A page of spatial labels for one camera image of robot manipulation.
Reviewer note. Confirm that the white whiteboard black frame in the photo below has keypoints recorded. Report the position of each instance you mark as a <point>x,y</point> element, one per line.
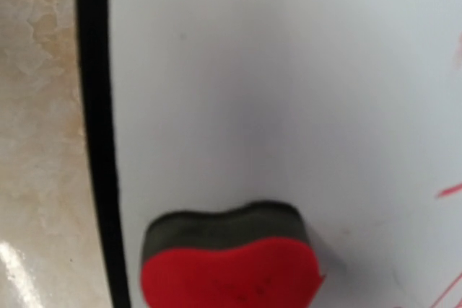
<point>347,110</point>

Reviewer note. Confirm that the red black whiteboard eraser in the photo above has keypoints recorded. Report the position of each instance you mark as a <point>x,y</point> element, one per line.
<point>257,255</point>

